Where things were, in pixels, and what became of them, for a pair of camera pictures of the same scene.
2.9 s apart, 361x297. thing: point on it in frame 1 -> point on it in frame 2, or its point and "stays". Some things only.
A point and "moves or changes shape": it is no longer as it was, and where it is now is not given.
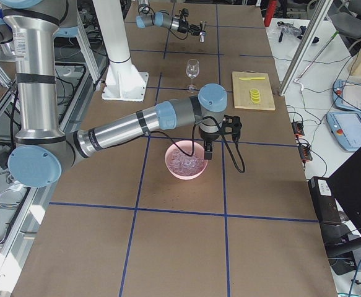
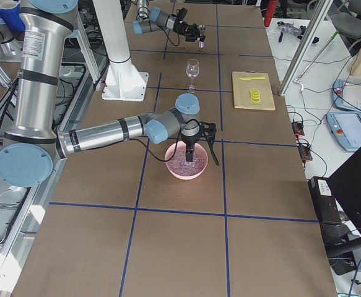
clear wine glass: (192, 70) stays
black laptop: (355, 187) stays
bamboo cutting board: (241, 88) stays
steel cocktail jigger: (202, 32) moves or changes shape
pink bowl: (183, 166) stays
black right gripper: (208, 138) -> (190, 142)
